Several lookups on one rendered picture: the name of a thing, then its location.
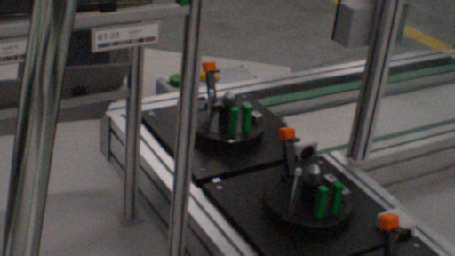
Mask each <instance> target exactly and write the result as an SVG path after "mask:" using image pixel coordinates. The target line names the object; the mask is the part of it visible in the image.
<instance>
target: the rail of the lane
mask: <svg viewBox="0 0 455 256"><path fill-rule="evenodd" d="M364 67H365V60H361V61H357V62H352V63H343V64H339V65H334V66H329V67H325V68H313V69H309V70H304V71H295V72H291V73H287V74H282V75H278V76H265V77H261V78H256V79H252V80H243V81H238V82H234V83H230V84H217V85H216V93H217V97H219V96H223V94H224V93H225V92H226V91H227V90H232V93H233V94H237V93H240V92H248V93H249V94H251V96H252V97H254V98H255V99H256V100H260V99H268V98H273V97H276V96H280V95H285V94H293V93H297V92H304V91H308V90H316V89H320V88H324V87H328V86H336V85H340V84H348V83H352V82H360V81H362V77H363V71H364ZM179 94H180V92H174V93H169V94H160V95H156V96H151V97H147V98H143V99H142V110H145V109H149V108H161V107H165V106H170V105H174V104H179ZM202 99H208V95H207V88H206V87H204V88H199V95H198V100H202ZM124 114H125V101H121V102H117V103H112V104H111V105H110V106H109V107H108V111H107V112H106V114H105V115H104V116H103V118H102V119H100V152H101V153H102V155H103V156H104V157H105V158H106V159H107V160H108V162H109V152H112V151H111V150H110V149H109V144H110V130H112V128H111V127H110V117H111V116H115V115H121V117H124Z"/></svg>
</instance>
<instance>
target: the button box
mask: <svg viewBox="0 0 455 256"><path fill-rule="evenodd" d="M219 71H220V72H219V73H218V74H219V75H218V80H215V84H216V85H217V84H230V83H234V82H238V81H243V80H252V79H256V78H258V77H257V76H255V75H254V74H253V73H252V72H251V71H250V70H248V69H247V68H246V67H245V66H233V67H228V68H219ZM204 87H206V81H204V80H202V79H200V78H199V88H204ZM179 91H180V87H179V86H175V85H171V84H170V83H169V76H165V77H162V78H157V80H156V95H160V94H169V93H174V92H179Z"/></svg>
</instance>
